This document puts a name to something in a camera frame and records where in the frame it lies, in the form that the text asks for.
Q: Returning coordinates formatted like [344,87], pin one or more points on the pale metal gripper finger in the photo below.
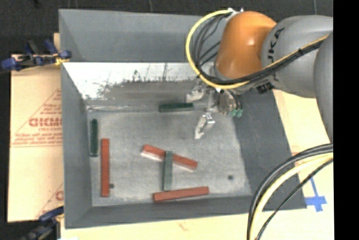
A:
[199,129]
[210,122]

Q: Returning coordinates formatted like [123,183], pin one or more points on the dark green flat block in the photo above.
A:
[94,138]
[168,174]
[176,107]

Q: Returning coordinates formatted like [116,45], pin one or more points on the red-brown flat block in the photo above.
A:
[181,194]
[105,168]
[152,151]

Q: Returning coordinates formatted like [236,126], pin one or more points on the grey metal bin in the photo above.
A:
[134,126]

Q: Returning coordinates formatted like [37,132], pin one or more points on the brown cardboard board, red print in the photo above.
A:
[33,166]

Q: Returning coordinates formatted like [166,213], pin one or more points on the black cylinder on white bracket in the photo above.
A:
[265,88]

